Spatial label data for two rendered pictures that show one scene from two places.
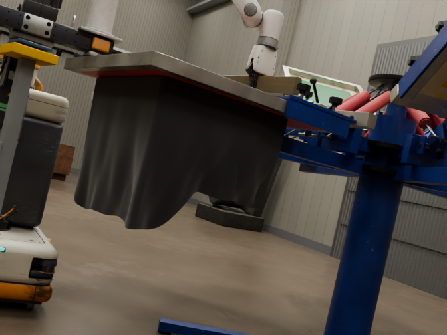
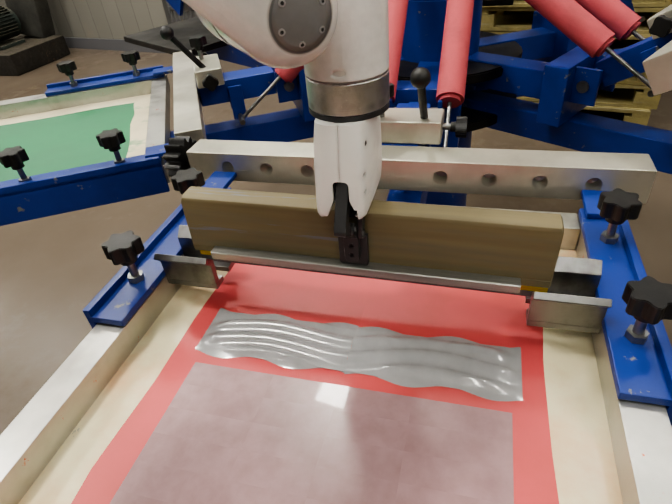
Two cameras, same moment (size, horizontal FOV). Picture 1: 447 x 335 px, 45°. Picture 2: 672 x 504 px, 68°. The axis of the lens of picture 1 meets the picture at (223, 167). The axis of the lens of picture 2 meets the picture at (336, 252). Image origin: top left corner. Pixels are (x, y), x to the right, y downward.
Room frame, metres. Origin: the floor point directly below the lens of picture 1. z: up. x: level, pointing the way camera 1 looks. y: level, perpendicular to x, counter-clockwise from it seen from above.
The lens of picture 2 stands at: (1.59, 0.21, 1.38)
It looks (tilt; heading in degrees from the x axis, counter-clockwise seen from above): 37 degrees down; 327
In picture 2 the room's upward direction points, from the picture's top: 6 degrees counter-clockwise
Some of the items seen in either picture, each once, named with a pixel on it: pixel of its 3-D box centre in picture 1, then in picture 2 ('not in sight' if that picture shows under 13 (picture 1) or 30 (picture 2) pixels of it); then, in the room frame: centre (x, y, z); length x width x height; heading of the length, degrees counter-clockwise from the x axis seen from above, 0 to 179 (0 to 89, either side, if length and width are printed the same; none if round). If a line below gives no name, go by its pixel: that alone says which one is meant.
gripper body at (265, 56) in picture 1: (263, 59); (351, 148); (1.95, -0.05, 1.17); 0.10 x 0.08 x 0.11; 129
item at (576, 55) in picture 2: (386, 153); (436, 61); (2.47, -0.72, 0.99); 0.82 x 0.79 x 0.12; 128
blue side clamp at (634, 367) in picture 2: (314, 117); (614, 300); (1.75, -0.25, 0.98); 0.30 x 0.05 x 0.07; 128
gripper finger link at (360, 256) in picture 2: (251, 82); (350, 244); (1.93, -0.03, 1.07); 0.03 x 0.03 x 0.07; 39
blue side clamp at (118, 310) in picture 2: not in sight; (175, 256); (2.18, 0.09, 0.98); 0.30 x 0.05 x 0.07; 128
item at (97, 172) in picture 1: (114, 146); not in sight; (1.63, 0.34, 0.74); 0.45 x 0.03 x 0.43; 38
